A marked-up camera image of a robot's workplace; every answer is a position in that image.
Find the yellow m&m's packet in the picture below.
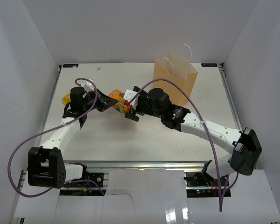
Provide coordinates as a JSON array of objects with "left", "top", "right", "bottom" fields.
[{"left": 62, "top": 92, "right": 70, "bottom": 105}]

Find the left blue table label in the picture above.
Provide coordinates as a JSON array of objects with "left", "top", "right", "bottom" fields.
[{"left": 62, "top": 63, "right": 79, "bottom": 68}]

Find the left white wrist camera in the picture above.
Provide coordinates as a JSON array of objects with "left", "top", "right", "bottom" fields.
[{"left": 81, "top": 78, "right": 94, "bottom": 92}]

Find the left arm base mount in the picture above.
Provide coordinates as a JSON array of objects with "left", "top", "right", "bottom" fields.
[{"left": 62, "top": 171, "right": 105, "bottom": 196}]

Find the brown paper bag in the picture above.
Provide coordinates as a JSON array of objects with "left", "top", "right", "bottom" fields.
[{"left": 152, "top": 50, "right": 198, "bottom": 106}]

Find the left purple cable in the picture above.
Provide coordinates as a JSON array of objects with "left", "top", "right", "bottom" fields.
[{"left": 8, "top": 77, "right": 101, "bottom": 198}]

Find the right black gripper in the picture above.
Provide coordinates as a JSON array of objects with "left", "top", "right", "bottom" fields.
[{"left": 126, "top": 86, "right": 163, "bottom": 121}]

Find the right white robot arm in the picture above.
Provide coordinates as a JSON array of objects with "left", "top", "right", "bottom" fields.
[{"left": 124, "top": 87, "right": 262, "bottom": 186}]

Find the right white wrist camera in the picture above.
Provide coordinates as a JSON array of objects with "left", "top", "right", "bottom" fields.
[{"left": 123, "top": 89, "right": 139, "bottom": 109}]

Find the orange yellow chips bag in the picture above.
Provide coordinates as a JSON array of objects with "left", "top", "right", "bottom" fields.
[{"left": 108, "top": 89, "right": 130, "bottom": 115}]

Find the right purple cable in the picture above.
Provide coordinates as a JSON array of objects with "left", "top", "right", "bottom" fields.
[{"left": 128, "top": 78, "right": 239, "bottom": 212}]

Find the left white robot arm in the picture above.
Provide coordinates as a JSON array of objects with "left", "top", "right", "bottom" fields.
[{"left": 28, "top": 86, "right": 118, "bottom": 189}]

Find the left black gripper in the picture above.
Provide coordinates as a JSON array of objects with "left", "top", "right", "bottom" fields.
[{"left": 82, "top": 88, "right": 118, "bottom": 112}]

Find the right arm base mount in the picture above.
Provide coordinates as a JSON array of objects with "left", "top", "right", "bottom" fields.
[{"left": 184, "top": 160, "right": 219, "bottom": 198}]

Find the purple cable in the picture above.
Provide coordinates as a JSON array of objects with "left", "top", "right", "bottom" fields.
[
  {"left": 8, "top": 77, "right": 101, "bottom": 198},
  {"left": 128, "top": 78, "right": 239, "bottom": 212}
]

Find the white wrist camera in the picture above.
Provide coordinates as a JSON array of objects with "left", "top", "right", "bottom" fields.
[
  {"left": 81, "top": 78, "right": 94, "bottom": 92},
  {"left": 123, "top": 89, "right": 139, "bottom": 109}
]

